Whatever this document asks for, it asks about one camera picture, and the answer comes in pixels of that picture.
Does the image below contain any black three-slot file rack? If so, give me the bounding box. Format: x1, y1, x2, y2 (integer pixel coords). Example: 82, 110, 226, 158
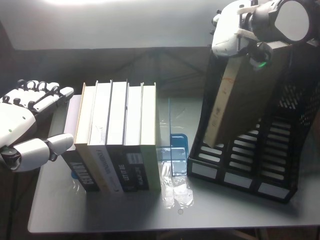
186, 32, 320, 205

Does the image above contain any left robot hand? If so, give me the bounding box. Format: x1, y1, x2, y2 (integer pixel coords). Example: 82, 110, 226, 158
209, 0, 275, 72

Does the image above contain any checkered cover tan book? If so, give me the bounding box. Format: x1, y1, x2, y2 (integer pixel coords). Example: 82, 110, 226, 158
202, 41, 293, 150

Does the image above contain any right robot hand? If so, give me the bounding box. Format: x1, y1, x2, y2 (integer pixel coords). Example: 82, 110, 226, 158
0, 79, 75, 173

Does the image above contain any cream book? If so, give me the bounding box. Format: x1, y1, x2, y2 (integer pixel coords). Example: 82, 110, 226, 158
74, 82, 111, 193

